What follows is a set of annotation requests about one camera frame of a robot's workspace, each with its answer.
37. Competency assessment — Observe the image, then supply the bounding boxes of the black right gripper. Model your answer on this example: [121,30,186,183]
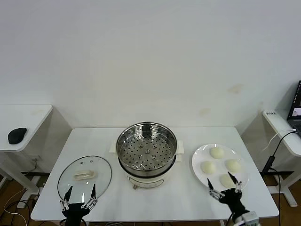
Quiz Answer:
[206,171,250,217]

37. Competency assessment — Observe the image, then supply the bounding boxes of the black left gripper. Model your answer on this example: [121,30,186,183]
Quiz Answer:
[60,183,98,226]

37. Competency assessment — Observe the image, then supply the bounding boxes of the white steamed baozi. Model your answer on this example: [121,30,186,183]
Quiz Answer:
[210,147,225,160]
[224,159,242,172]
[200,161,217,175]
[219,173,237,189]

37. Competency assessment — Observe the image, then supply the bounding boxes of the glass lid with cream handle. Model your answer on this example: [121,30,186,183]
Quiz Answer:
[57,155,113,206]

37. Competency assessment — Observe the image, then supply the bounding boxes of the stainless steel steamer basket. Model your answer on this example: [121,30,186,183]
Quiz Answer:
[116,121,178,174]

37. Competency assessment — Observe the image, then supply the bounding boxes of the white round plate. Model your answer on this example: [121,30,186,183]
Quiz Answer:
[191,144,250,194]

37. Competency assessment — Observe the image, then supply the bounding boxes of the cream electric cooker pot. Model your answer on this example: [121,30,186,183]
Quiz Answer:
[109,138,185,190]

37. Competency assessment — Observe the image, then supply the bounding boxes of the white side table with laptop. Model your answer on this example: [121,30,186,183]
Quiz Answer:
[262,109,301,208]

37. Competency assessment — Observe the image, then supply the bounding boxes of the black computer mouse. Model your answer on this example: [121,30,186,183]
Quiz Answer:
[8,127,27,145]

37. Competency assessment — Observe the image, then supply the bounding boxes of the white side table with mouse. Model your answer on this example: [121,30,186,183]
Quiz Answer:
[0,104,54,197]

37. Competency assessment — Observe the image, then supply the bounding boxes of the black laptop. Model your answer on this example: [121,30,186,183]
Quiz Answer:
[286,80,301,137]

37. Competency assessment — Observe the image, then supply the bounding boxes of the white cable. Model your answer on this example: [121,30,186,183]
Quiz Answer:
[262,128,297,151]

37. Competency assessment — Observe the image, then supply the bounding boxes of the black floor cable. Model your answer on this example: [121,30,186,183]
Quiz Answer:
[3,197,40,226]

